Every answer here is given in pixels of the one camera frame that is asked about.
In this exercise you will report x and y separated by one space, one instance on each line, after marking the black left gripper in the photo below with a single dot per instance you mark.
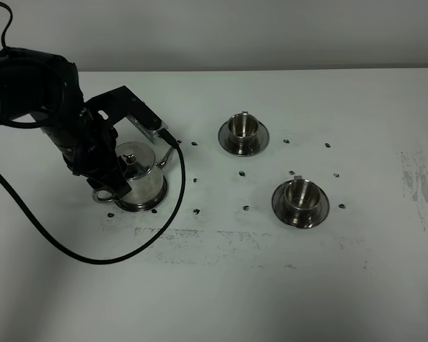
93 154

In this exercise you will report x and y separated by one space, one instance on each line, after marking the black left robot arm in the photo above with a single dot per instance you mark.
46 86

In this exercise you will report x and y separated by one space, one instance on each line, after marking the stainless steel teapot saucer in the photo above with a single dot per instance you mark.
144 197

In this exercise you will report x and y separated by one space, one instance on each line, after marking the far stainless steel teacup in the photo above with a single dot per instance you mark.
242 129

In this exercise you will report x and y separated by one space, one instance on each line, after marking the stainless steel teacup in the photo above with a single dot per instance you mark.
242 129
301 198

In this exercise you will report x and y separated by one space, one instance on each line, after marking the far stainless steel saucer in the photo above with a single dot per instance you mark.
257 147

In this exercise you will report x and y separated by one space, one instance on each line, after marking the near stainless steel teacup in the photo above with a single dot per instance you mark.
301 198

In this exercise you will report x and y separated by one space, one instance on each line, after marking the near stainless steel saucer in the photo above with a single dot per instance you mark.
314 220

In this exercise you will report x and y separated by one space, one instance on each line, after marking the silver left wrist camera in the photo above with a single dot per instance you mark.
153 136

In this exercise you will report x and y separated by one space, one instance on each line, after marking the black left camera mount bracket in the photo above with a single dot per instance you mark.
120 102

